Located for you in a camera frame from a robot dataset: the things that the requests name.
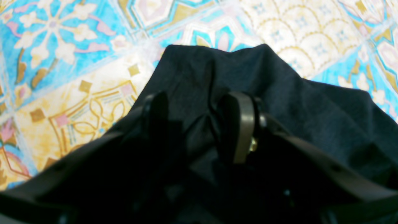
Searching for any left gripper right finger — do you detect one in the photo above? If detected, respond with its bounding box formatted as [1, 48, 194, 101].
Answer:
[218, 92, 397, 218]

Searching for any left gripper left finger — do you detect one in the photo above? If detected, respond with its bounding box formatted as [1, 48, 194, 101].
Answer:
[1, 91, 168, 218]

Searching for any black long-sleeve t-shirt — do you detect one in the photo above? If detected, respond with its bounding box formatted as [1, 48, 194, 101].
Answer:
[106, 44, 398, 224]

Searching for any patterned tile tablecloth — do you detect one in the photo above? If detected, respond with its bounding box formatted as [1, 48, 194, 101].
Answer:
[1, 0, 397, 190]

